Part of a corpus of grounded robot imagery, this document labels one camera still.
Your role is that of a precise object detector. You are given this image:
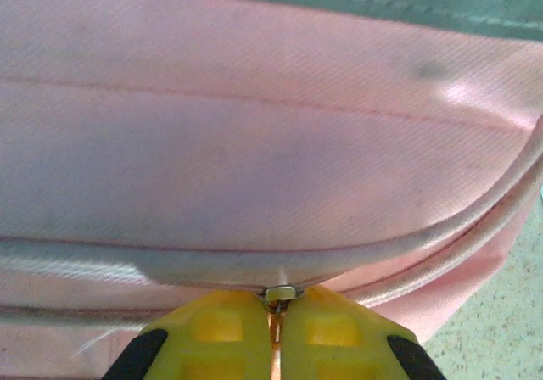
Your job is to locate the pink backpack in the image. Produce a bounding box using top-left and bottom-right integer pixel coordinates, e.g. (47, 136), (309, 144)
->
(0, 0), (543, 380)

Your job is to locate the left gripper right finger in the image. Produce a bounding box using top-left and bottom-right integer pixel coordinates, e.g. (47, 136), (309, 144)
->
(279, 286), (442, 380)

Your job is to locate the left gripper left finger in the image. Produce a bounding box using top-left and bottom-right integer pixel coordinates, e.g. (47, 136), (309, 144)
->
(101, 290), (272, 380)

